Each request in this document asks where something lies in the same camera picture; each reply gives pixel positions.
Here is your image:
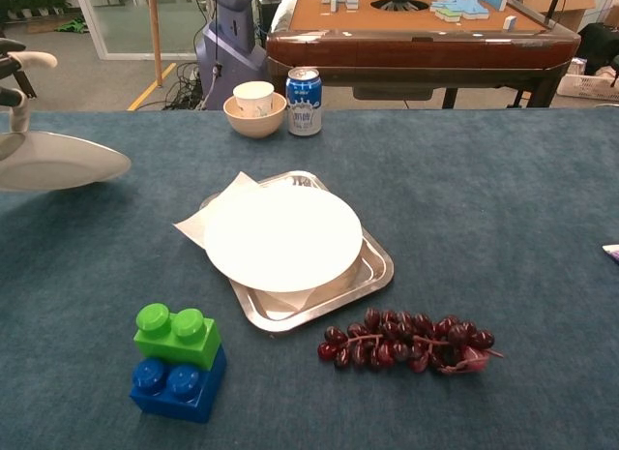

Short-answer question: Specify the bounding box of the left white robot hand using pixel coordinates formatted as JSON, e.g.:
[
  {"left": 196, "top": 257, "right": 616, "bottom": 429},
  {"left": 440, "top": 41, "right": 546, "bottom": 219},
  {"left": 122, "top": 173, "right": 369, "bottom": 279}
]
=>
[{"left": 0, "top": 37, "right": 58, "bottom": 135}]

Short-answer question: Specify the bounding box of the white round plate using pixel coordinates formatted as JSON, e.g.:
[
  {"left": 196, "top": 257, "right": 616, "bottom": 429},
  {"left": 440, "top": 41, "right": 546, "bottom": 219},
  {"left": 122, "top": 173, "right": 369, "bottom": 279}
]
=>
[
  {"left": 0, "top": 130, "right": 133, "bottom": 194},
  {"left": 202, "top": 183, "right": 365, "bottom": 301}
]

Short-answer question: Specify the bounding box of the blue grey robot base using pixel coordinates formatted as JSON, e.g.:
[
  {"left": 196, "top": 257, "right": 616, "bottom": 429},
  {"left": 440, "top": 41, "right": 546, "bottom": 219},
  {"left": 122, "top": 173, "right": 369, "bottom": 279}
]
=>
[{"left": 195, "top": 0, "right": 270, "bottom": 110}]

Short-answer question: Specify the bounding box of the black slanted table leg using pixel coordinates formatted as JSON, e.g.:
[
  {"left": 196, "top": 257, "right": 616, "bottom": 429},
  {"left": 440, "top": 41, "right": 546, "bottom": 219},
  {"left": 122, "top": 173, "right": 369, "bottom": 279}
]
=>
[{"left": 14, "top": 70, "right": 38, "bottom": 101}]

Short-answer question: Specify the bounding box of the row of potted plants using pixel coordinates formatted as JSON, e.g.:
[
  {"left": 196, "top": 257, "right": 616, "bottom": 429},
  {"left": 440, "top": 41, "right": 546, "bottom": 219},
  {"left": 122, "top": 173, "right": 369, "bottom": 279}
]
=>
[{"left": 0, "top": 0, "right": 74, "bottom": 21}]

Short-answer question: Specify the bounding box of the wooden pole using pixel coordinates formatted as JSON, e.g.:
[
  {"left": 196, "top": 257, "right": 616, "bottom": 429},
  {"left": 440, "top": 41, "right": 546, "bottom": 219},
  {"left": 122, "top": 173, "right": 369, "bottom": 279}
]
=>
[{"left": 147, "top": 0, "right": 165, "bottom": 88}]

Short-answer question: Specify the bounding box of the white paper cup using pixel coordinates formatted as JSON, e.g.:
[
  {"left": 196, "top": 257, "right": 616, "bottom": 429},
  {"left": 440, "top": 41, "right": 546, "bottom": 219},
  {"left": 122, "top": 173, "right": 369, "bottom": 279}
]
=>
[{"left": 232, "top": 80, "right": 276, "bottom": 119}]

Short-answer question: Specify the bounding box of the beige bowl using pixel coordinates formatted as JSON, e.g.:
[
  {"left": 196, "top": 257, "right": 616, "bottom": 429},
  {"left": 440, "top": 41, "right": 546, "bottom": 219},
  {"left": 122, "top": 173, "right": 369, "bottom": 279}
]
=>
[{"left": 222, "top": 91, "right": 287, "bottom": 139}]

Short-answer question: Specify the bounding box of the blue white drink can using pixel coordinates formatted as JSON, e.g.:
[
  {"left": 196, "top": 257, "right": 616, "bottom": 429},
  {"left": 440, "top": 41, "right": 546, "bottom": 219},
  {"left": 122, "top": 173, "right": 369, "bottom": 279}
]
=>
[{"left": 284, "top": 66, "right": 323, "bottom": 136}]

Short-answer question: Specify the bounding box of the green toy brick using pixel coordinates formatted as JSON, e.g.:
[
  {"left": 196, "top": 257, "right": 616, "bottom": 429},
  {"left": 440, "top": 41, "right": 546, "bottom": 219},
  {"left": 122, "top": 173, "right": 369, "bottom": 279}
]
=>
[{"left": 133, "top": 302, "right": 221, "bottom": 372}]

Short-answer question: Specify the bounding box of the square metal tray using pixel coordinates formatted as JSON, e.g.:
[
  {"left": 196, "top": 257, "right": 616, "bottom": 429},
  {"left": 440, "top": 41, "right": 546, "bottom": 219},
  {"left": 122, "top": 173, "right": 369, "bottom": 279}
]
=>
[{"left": 199, "top": 170, "right": 396, "bottom": 334}]

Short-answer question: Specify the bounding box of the blue toy brick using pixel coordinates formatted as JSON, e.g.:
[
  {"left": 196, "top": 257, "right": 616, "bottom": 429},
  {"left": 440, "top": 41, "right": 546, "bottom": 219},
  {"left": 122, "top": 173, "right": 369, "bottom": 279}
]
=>
[{"left": 129, "top": 345, "right": 227, "bottom": 425}]

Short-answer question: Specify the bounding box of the brown mahjong table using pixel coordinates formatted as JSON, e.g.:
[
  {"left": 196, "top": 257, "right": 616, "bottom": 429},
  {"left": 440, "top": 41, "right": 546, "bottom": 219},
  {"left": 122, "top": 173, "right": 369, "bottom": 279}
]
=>
[{"left": 265, "top": 0, "right": 581, "bottom": 110}]

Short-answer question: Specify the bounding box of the large mahjong tile pile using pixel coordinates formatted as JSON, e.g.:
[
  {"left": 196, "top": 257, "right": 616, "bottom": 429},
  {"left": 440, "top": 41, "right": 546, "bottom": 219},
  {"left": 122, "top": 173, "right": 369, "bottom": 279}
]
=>
[{"left": 428, "top": 0, "right": 509, "bottom": 23}]

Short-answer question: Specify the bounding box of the dark red grape bunch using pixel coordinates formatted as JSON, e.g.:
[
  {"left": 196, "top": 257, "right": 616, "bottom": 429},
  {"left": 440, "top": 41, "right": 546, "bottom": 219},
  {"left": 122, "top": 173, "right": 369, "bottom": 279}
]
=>
[{"left": 316, "top": 307, "right": 505, "bottom": 376}]

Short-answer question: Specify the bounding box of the blue felt table cloth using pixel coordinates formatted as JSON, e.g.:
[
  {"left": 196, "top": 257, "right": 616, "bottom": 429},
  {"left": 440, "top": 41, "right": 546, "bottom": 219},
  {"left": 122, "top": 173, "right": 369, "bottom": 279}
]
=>
[{"left": 0, "top": 108, "right": 619, "bottom": 450}]

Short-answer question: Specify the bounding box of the cardboard box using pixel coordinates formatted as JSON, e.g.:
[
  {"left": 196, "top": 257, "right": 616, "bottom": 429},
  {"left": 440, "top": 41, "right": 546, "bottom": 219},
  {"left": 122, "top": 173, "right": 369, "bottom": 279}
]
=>
[{"left": 519, "top": 0, "right": 601, "bottom": 34}]

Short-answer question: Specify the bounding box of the white plastic basket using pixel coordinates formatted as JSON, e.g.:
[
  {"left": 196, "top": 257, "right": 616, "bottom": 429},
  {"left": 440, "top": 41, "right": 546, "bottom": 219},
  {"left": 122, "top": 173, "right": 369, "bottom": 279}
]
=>
[{"left": 555, "top": 57, "right": 619, "bottom": 102}]

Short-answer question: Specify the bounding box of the black floor cable bundle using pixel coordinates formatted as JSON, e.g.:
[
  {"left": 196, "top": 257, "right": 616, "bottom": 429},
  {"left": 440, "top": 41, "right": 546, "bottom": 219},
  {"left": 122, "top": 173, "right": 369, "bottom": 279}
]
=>
[{"left": 163, "top": 60, "right": 214, "bottom": 111}]

